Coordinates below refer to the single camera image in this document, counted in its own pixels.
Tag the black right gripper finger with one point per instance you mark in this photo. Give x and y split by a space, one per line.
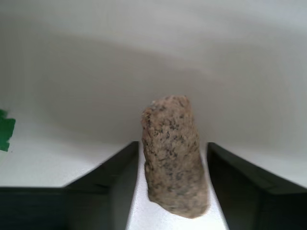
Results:
259 206
72 208

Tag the speckled pinkish rock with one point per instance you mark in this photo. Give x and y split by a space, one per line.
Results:
172 155

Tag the green tape marker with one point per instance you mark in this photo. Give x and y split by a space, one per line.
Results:
6 131

